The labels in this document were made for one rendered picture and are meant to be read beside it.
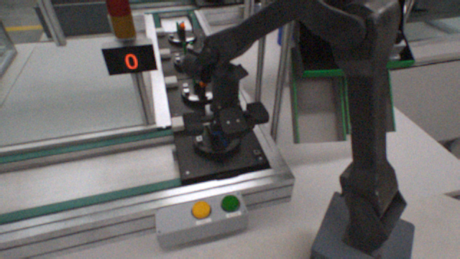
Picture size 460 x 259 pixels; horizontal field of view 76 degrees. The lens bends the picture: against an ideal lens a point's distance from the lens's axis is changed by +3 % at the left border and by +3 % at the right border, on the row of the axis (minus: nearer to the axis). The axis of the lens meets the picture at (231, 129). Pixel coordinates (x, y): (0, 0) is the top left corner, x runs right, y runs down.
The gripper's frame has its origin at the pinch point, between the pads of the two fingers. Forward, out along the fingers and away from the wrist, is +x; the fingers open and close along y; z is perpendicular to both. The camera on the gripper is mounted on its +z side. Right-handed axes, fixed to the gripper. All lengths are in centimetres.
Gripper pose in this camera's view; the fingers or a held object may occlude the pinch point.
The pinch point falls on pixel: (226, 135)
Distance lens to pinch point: 67.5
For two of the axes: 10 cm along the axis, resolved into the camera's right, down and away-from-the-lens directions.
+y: 9.7, -1.7, 2.0
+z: 2.6, 6.2, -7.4
